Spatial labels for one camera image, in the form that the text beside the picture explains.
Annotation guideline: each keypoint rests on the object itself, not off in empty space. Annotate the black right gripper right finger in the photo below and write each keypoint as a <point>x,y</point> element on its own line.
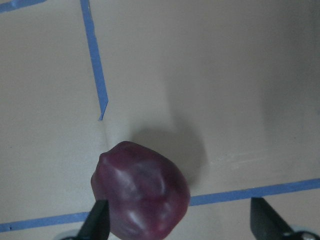
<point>266,223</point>

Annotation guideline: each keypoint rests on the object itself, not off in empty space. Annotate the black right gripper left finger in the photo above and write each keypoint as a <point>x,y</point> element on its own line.
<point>97,224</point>

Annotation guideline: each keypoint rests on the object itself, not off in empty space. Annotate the dark red apple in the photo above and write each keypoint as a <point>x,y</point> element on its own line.
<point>146,192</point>

